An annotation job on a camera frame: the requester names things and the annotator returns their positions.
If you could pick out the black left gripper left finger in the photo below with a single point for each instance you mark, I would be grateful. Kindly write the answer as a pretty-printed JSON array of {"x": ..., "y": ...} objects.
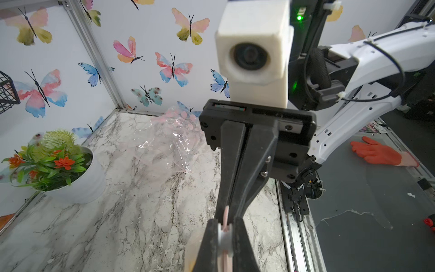
[{"x": 207, "y": 259}]

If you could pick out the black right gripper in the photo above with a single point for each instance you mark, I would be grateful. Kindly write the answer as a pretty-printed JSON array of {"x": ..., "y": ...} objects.
[{"x": 256, "y": 142}]

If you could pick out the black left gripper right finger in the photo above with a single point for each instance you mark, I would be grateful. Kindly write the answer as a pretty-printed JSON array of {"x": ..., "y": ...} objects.
[{"x": 243, "y": 256}]

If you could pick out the clear zip-top bag with pears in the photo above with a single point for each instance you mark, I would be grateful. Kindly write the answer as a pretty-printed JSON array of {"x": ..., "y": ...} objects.
[{"x": 171, "y": 141}]

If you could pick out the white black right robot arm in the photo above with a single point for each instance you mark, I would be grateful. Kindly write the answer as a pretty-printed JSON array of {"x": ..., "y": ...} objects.
[{"x": 294, "y": 102}]

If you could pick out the clear bag of lemons back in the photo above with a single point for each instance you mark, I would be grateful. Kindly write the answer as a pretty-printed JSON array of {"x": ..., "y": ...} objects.
[{"x": 225, "y": 249}]

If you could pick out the red rubber glove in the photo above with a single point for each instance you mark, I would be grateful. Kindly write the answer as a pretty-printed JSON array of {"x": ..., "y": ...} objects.
[{"x": 375, "y": 153}]

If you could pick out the white pot artificial plant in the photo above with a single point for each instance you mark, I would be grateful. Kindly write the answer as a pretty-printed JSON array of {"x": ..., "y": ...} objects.
[{"x": 54, "y": 164}]

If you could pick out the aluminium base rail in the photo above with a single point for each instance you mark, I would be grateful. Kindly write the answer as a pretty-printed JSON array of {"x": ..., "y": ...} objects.
[{"x": 302, "y": 249}]

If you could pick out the black wire wall basket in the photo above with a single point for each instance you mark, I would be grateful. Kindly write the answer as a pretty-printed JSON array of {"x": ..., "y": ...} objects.
[{"x": 8, "y": 92}]

